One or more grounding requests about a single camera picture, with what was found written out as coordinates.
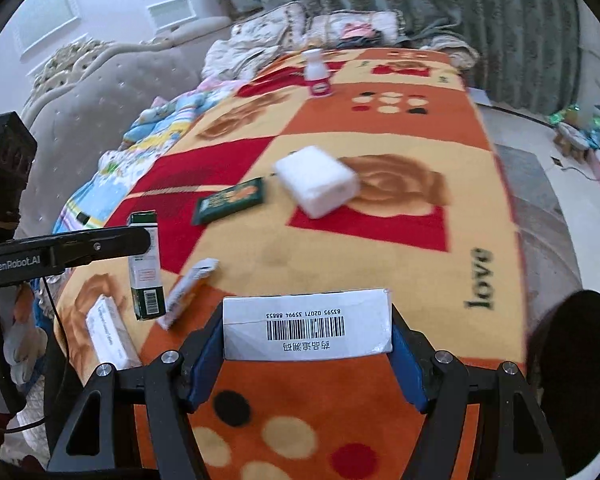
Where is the white barcode box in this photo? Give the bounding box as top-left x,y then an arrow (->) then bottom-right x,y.
223,289 -> 392,362

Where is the green white medicine box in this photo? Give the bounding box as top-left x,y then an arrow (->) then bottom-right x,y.
128,210 -> 166,321

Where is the white pink yogurt bottle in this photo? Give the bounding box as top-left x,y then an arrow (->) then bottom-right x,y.
302,49 -> 332,98

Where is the grey floor rug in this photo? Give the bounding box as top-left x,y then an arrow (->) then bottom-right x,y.
495,144 -> 582,334

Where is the small wooden stool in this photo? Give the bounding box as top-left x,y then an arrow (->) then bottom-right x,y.
553,122 -> 590,162

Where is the blue cartoon quilt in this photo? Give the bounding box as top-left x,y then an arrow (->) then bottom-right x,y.
52,76 -> 246,234

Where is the green patterned curtain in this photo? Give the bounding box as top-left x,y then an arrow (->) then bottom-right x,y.
219,0 -> 580,114

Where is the green snack packet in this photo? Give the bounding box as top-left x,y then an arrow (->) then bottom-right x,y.
193,178 -> 264,226

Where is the white sachet packet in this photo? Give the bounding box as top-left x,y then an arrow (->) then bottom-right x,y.
157,258 -> 220,330

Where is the grey tufted headboard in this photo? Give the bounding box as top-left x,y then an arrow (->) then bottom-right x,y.
17,16 -> 232,237

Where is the orange patterned bed blanket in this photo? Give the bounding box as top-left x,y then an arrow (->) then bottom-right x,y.
56,48 -> 526,479

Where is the white gloved left hand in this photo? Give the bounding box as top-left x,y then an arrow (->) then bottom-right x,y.
0,283 -> 47,387

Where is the white foam block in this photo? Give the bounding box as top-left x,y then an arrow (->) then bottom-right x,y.
274,145 -> 361,219

